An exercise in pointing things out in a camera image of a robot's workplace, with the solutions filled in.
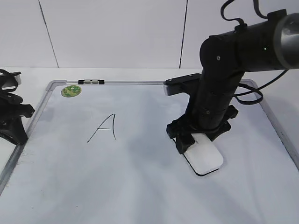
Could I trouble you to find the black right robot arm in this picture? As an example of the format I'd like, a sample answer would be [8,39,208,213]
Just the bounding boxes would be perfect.
[164,9,299,154]

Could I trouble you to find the white board with grey frame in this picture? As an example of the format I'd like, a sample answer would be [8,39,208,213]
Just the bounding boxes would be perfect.
[0,81,299,224]

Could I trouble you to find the round green sticker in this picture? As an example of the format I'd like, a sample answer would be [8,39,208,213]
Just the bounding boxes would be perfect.
[61,85,82,98]

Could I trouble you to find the white board eraser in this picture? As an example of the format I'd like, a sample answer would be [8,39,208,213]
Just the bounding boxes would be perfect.
[183,133,224,176]

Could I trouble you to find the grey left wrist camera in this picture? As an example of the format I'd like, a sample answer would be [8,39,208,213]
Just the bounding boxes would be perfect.
[0,69,21,91]

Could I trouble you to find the black and silver board clip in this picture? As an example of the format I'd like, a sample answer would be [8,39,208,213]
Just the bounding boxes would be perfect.
[78,79,105,85]

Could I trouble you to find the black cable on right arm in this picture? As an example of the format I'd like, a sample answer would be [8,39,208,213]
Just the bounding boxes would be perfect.
[221,0,290,105]

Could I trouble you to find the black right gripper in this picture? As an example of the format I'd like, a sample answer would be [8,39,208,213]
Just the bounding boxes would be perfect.
[166,105,238,154]

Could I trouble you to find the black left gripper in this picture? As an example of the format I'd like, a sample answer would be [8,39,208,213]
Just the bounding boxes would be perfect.
[0,92,35,145]

